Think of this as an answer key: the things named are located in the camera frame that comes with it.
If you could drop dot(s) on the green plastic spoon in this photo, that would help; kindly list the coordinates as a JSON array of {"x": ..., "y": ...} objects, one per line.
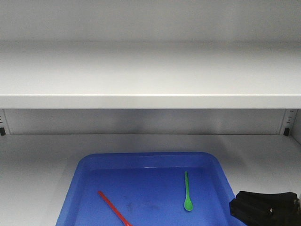
[{"x": 188, "y": 205}]

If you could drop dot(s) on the red plastic spoon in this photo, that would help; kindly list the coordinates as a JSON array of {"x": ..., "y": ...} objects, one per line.
[{"x": 114, "y": 209}]

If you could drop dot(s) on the grey cabinet shelf upper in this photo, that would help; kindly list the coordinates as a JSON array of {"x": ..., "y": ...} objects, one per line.
[{"x": 149, "y": 75}]

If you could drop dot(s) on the blue plastic tray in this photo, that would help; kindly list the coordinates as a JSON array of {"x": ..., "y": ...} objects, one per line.
[{"x": 148, "y": 189}]

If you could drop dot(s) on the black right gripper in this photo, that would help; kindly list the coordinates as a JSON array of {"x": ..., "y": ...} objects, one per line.
[{"x": 256, "y": 209}]

